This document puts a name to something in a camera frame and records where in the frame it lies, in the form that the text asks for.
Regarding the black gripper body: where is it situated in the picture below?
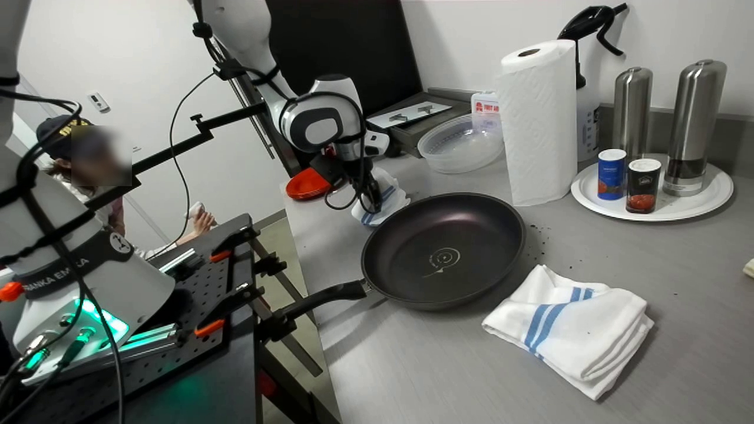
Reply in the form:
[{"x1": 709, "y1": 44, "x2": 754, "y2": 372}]
[{"x1": 330, "y1": 158, "x2": 384, "y2": 207}]

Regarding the white blue-striped towel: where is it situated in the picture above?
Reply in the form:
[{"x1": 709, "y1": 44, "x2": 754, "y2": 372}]
[
  {"x1": 481, "y1": 263, "x2": 655, "y2": 401},
  {"x1": 350, "y1": 181, "x2": 409, "y2": 226}
]

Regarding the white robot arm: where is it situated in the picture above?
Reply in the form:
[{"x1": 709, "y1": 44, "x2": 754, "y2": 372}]
[{"x1": 189, "y1": 0, "x2": 384, "y2": 209}]

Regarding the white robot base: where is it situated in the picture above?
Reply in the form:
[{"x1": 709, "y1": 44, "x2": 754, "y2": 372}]
[{"x1": 0, "y1": 147, "x2": 174, "y2": 382}]

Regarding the black frying pan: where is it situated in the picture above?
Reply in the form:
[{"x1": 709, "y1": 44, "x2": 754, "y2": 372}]
[{"x1": 269, "y1": 193, "x2": 525, "y2": 326}]

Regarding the white paper towel roll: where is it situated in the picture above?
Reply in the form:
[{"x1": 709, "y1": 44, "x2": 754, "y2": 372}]
[{"x1": 498, "y1": 40, "x2": 577, "y2": 207}]

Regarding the folded white blue-striped towel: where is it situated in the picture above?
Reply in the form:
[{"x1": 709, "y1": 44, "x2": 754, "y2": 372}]
[{"x1": 481, "y1": 263, "x2": 655, "y2": 401}]

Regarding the red plate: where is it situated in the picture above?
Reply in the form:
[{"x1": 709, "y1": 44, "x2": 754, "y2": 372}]
[{"x1": 285, "y1": 167, "x2": 332, "y2": 201}]

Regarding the clear plastic bowl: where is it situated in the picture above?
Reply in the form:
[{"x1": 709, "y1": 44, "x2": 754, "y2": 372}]
[{"x1": 416, "y1": 114, "x2": 501, "y2": 174}]

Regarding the black monitor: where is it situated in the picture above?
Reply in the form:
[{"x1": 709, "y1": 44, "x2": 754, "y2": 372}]
[{"x1": 266, "y1": 0, "x2": 422, "y2": 112}]

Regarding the black perforated mounting board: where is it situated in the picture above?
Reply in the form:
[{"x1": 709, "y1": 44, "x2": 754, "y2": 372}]
[{"x1": 4, "y1": 214, "x2": 260, "y2": 424}]

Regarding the blue spice jar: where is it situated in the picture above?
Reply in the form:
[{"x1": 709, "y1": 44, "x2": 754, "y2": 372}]
[{"x1": 596, "y1": 147, "x2": 627, "y2": 199}]

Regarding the red spice jar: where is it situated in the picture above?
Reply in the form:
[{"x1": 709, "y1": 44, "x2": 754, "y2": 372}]
[{"x1": 627, "y1": 158, "x2": 661, "y2": 214}]

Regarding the left steel grinder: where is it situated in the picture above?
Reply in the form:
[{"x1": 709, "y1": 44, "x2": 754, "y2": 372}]
[{"x1": 613, "y1": 65, "x2": 653, "y2": 158}]

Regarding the steel grinder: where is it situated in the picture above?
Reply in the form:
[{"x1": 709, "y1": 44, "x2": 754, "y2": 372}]
[
  {"x1": 613, "y1": 65, "x2": 653, "y2": 158},
  {"x1": 664, "y1": 59, "x2": 727, "y2": 194}
]

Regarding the right steel grinder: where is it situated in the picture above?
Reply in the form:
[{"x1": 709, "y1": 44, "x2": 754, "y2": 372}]
[{"x1": 664, "y1": 59, "x2": 727, "y2": 194}]

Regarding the white round tray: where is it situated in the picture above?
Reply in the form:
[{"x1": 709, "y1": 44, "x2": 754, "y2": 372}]
[{"x1": 567, "y1": 159, "x2": 738, "y2": 226}]

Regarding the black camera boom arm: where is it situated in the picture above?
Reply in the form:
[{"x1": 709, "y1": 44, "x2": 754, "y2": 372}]
[{"x1": 80, "y1": 99, "x2": 272, "y2": 214}]

